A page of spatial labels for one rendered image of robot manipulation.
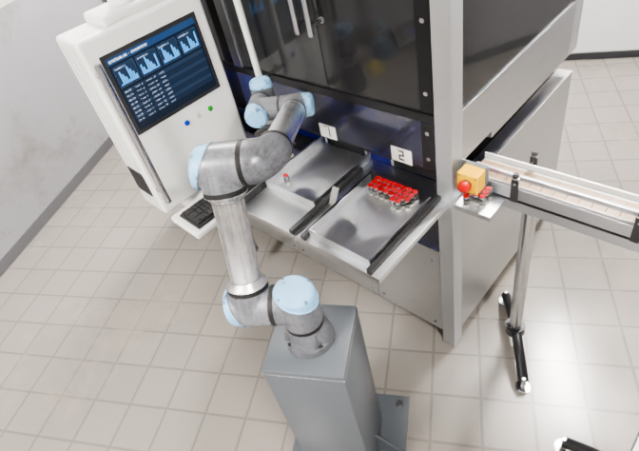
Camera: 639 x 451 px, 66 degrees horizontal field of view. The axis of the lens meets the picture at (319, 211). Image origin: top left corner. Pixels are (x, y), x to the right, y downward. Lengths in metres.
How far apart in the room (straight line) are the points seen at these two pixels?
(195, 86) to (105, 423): 1.61
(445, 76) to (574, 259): 1.58
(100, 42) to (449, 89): 1.14
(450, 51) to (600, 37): 3.08
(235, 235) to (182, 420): 1.36
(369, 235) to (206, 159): 0.65
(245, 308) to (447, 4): 0.95
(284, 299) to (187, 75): 1.04
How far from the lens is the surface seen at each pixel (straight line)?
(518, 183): 1.67
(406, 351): 2.39
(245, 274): 1.34
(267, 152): 1.20
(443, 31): 1.40
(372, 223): 1.67
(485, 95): 1.68
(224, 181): 1.22
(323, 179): 1.90
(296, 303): 1.32
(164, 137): 2.03
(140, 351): 2.82
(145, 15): 1.92
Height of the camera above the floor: 2.03
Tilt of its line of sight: 41 degrees down
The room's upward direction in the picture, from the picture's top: 14 degrees counter-clockwise
